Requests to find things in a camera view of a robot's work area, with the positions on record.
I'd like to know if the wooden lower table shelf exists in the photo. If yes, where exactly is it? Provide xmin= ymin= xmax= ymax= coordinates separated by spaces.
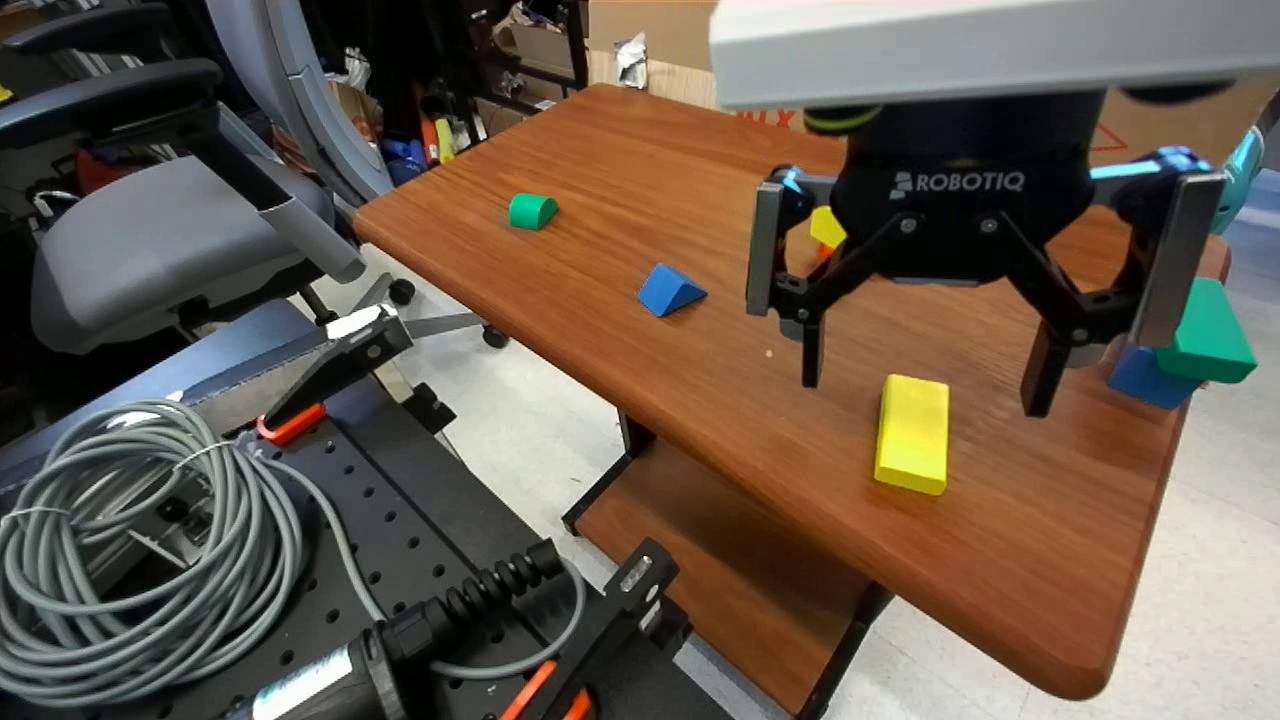
xmin=559 ymin=436 xmax=895 ymax=720

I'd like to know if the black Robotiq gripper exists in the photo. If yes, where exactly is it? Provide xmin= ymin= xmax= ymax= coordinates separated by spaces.
xmin=770 ymin=87 xmax=1139 ymax=418

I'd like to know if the yellow rectangular block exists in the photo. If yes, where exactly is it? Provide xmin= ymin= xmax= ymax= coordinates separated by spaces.
xmin=873 ymin=372 xmax=957 ymax=501

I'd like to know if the black pegboard panel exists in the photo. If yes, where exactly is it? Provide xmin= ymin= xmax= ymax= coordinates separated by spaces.
xmin=0 ymin=376 xmax=742 ymax=720

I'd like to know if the black elongated power adapter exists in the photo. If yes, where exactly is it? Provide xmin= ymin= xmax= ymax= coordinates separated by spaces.
xmin=217 ymin=619 xmax=410 ymax=720

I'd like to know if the small green rounded block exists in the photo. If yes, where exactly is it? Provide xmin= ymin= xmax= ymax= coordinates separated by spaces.
xmin=506 ymin=189 xmax=566 ymax=237

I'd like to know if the blue wedge block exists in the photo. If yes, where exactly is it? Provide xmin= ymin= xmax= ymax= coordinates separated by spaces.
xmin=632 ymin=258 xmax=713 ymax=325

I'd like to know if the grey metal rail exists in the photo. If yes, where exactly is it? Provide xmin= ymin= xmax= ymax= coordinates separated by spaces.
xmin=0 ymin=291 xmax=357 ymax=501

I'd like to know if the black clamp with orange handle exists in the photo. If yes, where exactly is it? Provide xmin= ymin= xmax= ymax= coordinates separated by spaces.
xmin=496 ymin=534 xmax=687 ymax=720

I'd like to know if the black cluttered storage shelf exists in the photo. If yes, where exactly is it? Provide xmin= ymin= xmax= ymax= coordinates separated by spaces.
xmin=291 ymin=0 xmax=592 ymax=189

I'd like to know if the large green block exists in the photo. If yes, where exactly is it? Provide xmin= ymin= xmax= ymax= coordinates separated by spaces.
xmin=1149 ymin=271 xmax=1265 ymax=390

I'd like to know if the coiled grey cable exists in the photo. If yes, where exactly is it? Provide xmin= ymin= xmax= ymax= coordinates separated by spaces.
xmin=0 ymin=396 xmax=592 ymax=711

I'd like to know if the grey office chair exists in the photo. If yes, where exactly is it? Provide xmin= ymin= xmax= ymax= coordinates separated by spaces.
xmin=0 ymin=50 xmax=517 ymax=365

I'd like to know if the black clamp with orange trigger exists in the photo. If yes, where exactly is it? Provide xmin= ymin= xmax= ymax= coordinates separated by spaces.
xmin=252 ymin=302 xmax=419 ymax=446

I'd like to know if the teal plastic object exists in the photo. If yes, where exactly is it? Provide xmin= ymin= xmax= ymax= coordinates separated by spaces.
xmin=1211 ymin=124 xmax=1273 ymax=204

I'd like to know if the black ribbed cord plug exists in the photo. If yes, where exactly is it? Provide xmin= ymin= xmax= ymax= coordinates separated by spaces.
xmin=376 ymin=534 xmax=571 ymax=662

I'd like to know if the blue cube block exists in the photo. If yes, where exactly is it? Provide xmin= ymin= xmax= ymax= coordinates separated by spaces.
xmin=1101 ymin=339 xmax=1206 ymax=415

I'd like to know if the small yellow block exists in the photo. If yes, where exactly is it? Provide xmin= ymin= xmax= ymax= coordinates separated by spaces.
xmin=804 ymin=198 xmax=851 ymax=257

